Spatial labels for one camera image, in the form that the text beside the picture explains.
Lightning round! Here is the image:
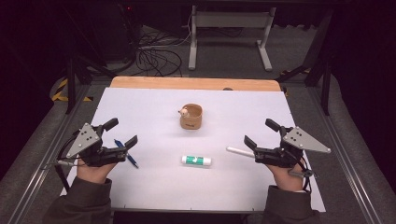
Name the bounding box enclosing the black metal frame stand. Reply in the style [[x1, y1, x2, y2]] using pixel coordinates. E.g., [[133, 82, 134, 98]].
[[275, 8, 334, 117]]

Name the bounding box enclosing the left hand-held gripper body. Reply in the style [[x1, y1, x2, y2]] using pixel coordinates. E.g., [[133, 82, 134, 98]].
[[65, 122, 129, 168]]

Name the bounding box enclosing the blue pen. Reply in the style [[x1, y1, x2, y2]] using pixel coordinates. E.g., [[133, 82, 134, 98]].
[[113, 138, 140, 169]]

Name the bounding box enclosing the green white glue stick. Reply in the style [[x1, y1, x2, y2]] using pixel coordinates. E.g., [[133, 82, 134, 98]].
[[180, 154, 213, 167]]

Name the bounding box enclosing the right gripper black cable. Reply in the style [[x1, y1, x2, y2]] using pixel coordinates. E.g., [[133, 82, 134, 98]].
[[288, 154, 319, 192]]

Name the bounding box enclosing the aluminium floor rail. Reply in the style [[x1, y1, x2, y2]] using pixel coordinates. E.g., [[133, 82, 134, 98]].
[[7, 83, 92, 224], [306, 87, 385, 224]]

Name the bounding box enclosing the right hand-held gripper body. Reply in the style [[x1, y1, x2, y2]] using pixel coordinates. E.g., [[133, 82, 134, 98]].
[[253, 125, 332, 169]]

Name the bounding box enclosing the white pen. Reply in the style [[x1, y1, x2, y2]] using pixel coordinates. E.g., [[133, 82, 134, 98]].
[[225, 146, 257, 159]]

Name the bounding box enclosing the grey metal stand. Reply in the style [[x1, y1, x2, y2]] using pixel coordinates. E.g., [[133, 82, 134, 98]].
[[188, 4, 277, 73]]

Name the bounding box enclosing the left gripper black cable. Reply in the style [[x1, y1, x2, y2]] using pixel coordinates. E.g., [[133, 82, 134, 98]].
[[40, 130, 82, 194]]

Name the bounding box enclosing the person's left hand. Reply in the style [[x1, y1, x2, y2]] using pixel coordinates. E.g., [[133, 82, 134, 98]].
[[76, 158, 118, 185]]

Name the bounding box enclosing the white table mat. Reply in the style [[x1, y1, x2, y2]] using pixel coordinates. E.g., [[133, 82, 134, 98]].
[[60, 87, 327, 214]]

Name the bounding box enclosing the wooden pen holder cup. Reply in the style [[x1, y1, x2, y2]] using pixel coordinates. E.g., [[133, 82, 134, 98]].
[[177, 103, 204, 131]]

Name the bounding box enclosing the person's right hand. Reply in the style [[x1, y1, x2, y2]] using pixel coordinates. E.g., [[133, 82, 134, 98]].
[[266, 162, 308, 192]]

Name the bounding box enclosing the black yellow hazard tape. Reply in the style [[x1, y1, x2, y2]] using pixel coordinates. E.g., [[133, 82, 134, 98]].
[[50, 77, 94, 103]]

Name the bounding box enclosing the tangle of black floor cables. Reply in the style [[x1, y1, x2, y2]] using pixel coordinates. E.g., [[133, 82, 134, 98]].
[[128, 27, 192, 78]]

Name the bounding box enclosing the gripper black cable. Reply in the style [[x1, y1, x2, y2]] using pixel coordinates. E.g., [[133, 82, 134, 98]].
[[288, 154, 319, 192], [40, 130, 82, 194]]

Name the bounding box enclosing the wooden table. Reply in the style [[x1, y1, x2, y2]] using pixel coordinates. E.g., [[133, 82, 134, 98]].
[[109, 76, 282, 92]]

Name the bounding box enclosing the black tripod stand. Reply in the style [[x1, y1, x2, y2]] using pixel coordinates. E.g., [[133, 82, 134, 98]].
[[64, 55, 119, 115]]

